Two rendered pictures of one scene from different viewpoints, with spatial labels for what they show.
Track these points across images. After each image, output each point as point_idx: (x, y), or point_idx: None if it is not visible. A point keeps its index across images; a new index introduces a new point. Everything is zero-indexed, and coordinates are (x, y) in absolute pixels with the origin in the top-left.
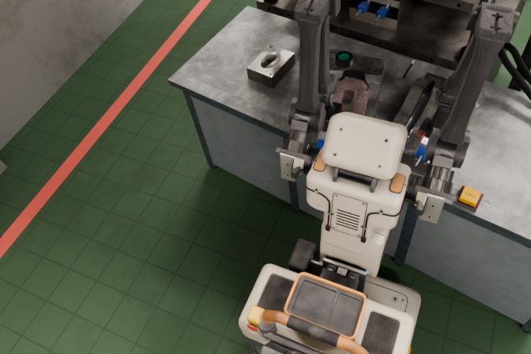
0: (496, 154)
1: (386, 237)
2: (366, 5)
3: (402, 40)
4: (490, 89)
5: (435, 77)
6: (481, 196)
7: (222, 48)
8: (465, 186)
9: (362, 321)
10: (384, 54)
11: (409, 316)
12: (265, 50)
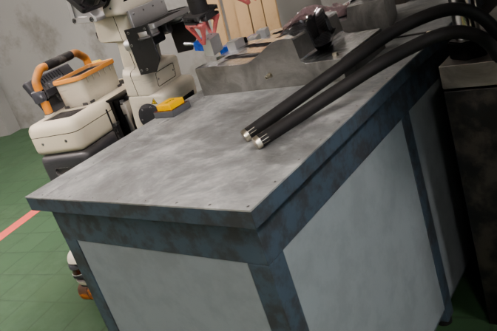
0: (236, 109)
1: (132, 77)
2: None
3: (495, 17)
4: (375, 78)
5: (368, 33)
6: (168, 110)
7: None
8: (182, 97)
9: (80, 106)
10: (445, 18)
11: (72, 120)
12: None
